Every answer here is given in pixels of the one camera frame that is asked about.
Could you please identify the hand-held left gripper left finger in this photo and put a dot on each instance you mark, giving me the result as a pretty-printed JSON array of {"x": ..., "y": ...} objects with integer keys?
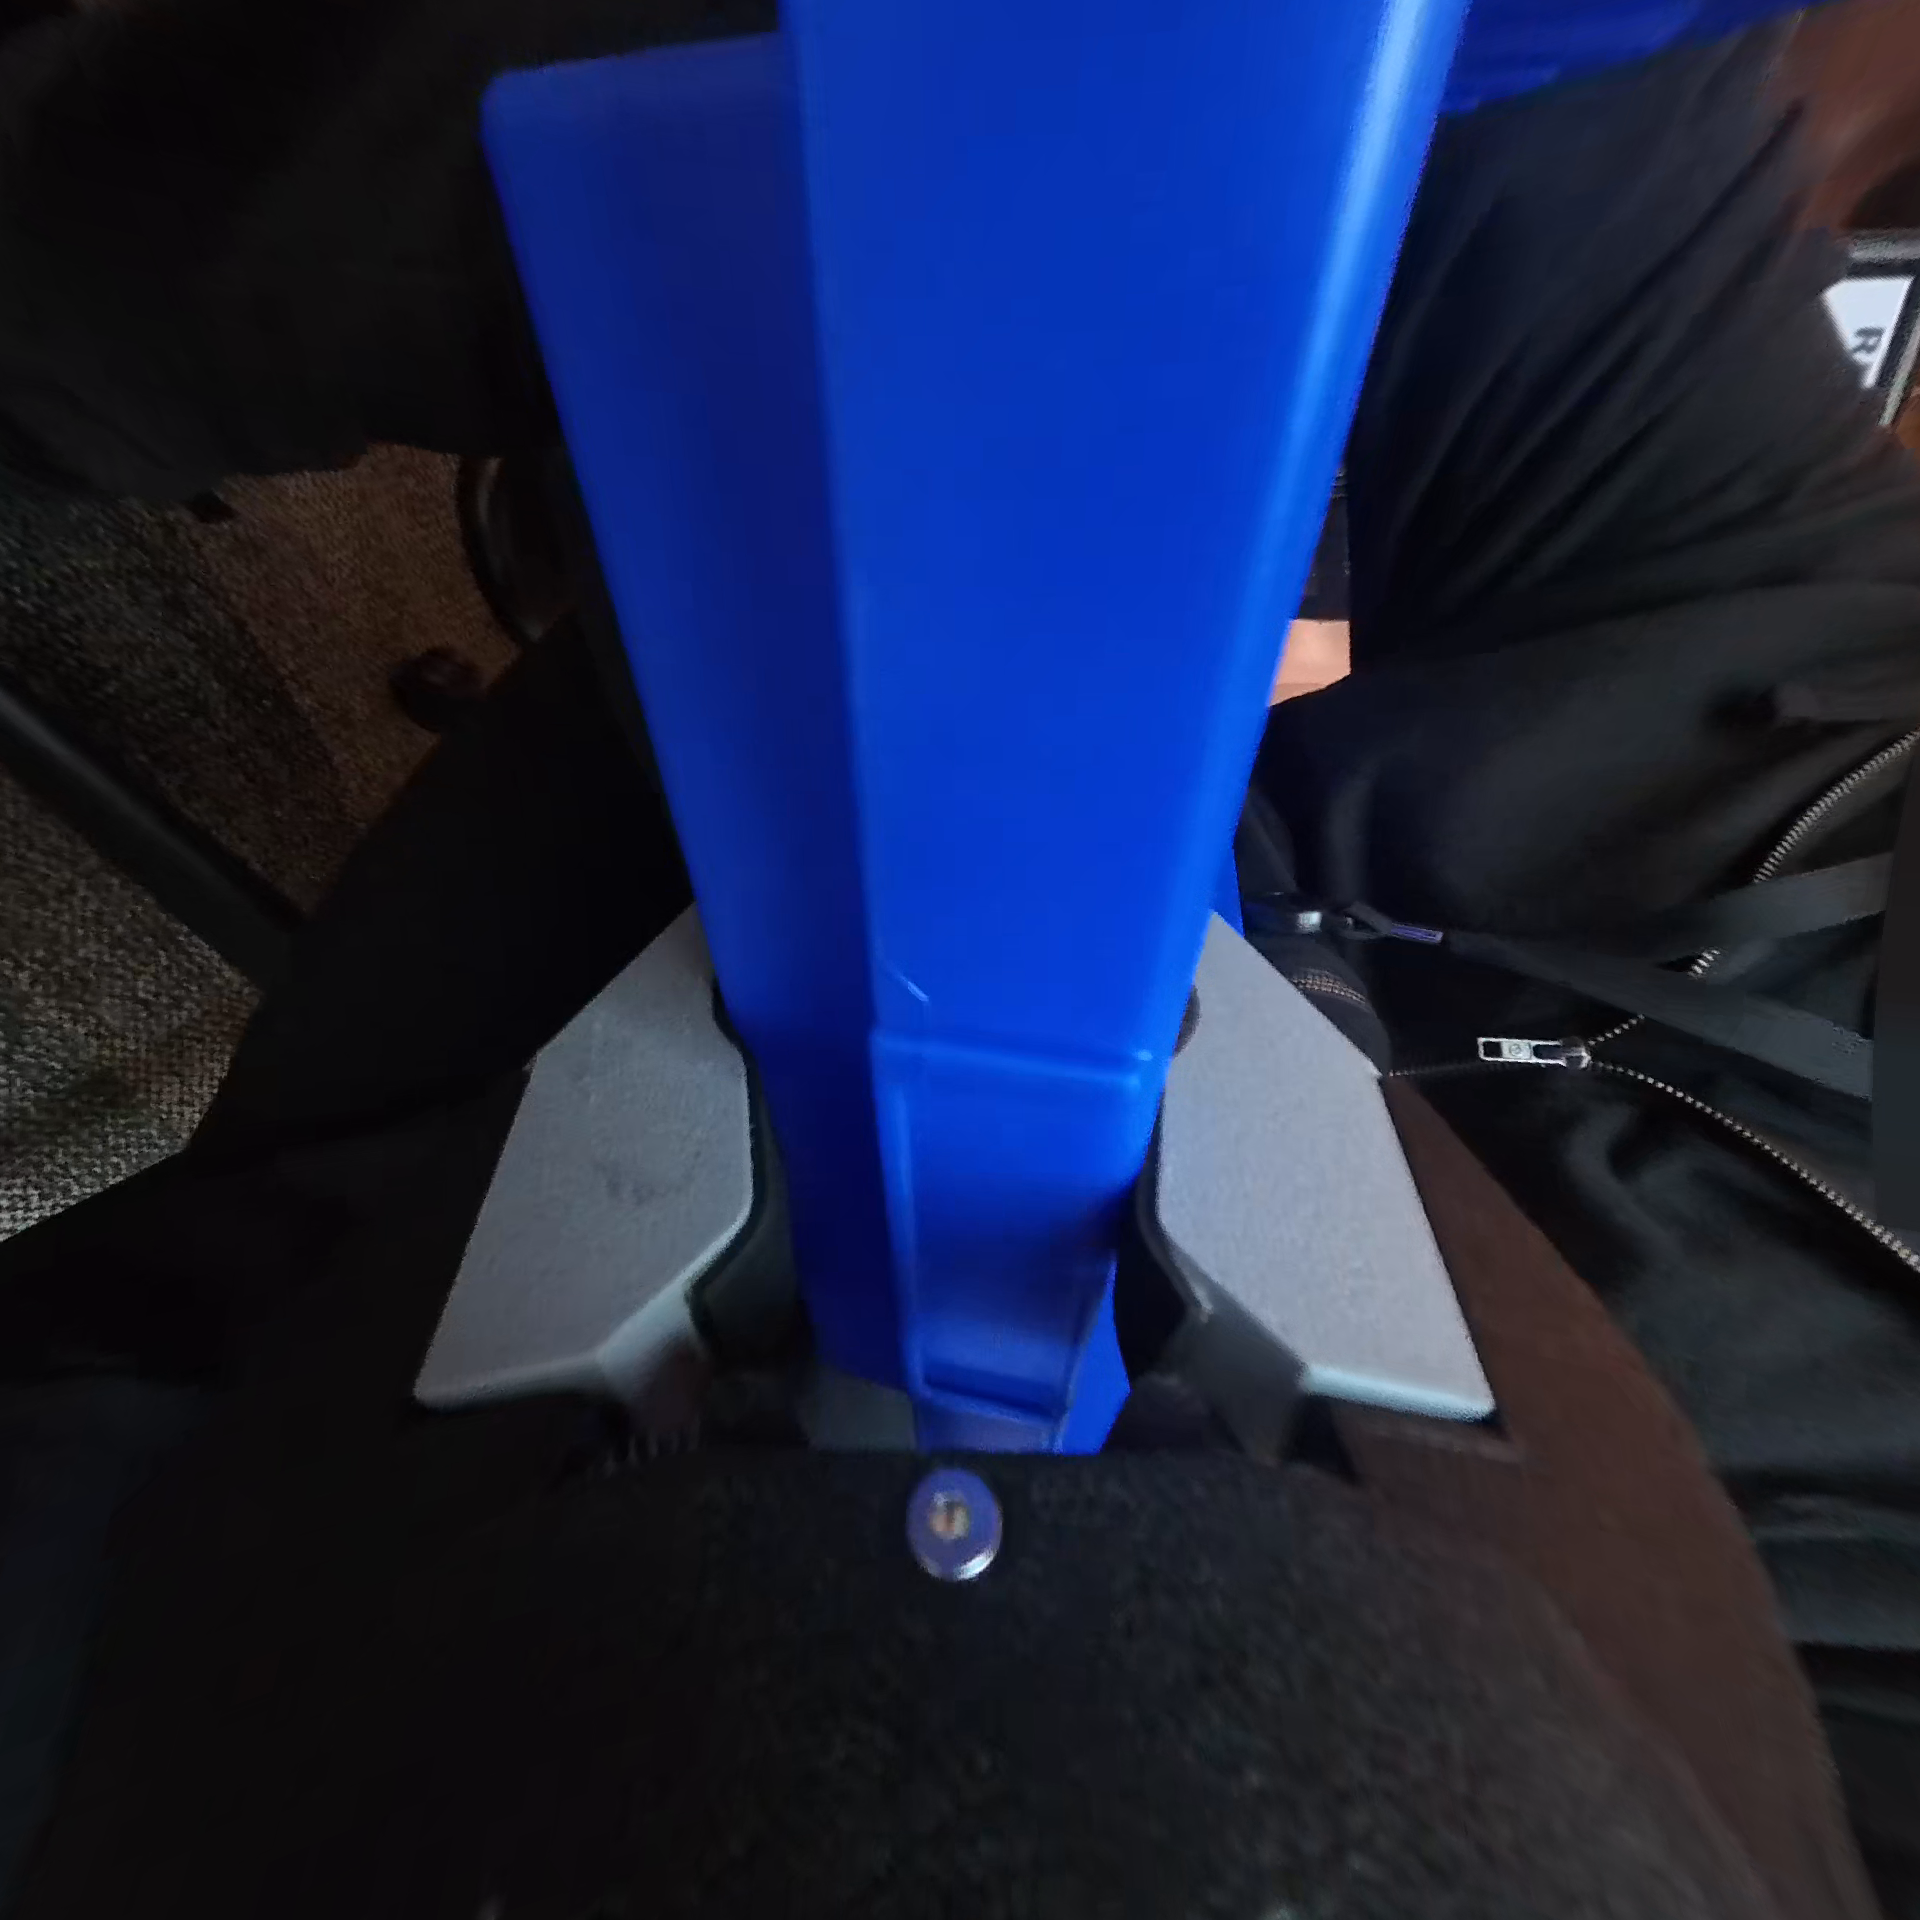
[{"x": 614, "y": 1184}]

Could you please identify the blue plastic bin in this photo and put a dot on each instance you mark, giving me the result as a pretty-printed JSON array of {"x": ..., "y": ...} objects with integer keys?
[{"x": 977, "y": 601}]

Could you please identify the person's black jacket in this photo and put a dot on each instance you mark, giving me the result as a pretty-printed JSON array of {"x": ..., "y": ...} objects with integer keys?
[{"x": 1623, "y": 1278}]

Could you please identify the black office chair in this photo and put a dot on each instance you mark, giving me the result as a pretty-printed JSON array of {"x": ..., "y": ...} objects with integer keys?
[{"x": 227, "y": 227}]

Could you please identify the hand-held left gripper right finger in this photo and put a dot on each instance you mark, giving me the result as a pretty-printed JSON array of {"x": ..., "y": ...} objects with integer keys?
[{"x": 1303, "y": 1202}]

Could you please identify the black table frame bar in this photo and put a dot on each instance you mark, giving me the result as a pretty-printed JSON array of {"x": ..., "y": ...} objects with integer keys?
[{"x": 136, "y": 826}]

